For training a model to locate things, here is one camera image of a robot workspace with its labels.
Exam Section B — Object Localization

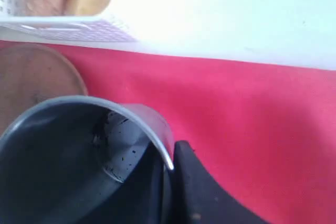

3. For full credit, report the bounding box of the red scalloped tablecloth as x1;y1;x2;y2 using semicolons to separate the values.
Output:
1;45;335;223

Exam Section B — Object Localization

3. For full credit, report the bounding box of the stainless steel cup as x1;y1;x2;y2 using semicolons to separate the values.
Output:
1;95;174;223

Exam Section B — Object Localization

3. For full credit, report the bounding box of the white perforated plastic basket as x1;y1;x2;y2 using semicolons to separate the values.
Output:
1;0;135;42

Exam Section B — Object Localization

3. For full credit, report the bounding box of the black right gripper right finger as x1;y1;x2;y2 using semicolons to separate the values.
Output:
173;141;266;223

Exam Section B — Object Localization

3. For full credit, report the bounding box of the brown round plate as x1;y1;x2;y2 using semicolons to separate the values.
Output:
1;44;88;132

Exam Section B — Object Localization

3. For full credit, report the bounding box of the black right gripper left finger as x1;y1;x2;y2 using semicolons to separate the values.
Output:
78;144;164;224

